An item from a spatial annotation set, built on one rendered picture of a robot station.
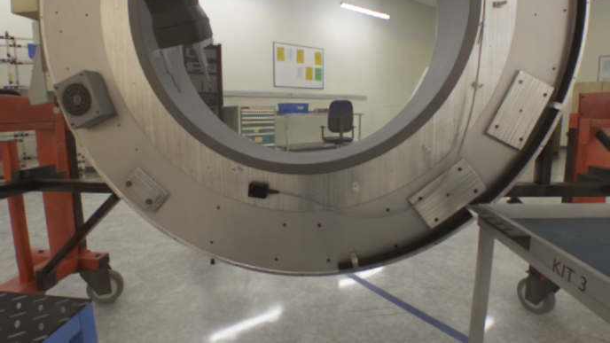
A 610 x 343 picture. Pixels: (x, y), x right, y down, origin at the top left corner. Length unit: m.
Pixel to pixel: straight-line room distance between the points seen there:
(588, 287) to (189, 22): 0.63
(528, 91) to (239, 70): 5.84
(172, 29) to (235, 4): 6.19
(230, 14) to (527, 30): 5.96
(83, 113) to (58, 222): 0.86
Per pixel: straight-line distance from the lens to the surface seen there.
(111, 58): 0.97
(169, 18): 0.49
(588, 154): 1.56
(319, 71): 7.44
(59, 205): 1.69
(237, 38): 6.51
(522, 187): 1.22
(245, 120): 5.32
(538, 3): 0.97
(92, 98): 0.93
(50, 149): 1.66
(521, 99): 0.91
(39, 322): 0.61
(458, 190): 0.86
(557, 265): 0.59
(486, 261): 0.81
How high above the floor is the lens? 0.89
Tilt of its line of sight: 7 degrees down
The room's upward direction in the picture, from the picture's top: straight up
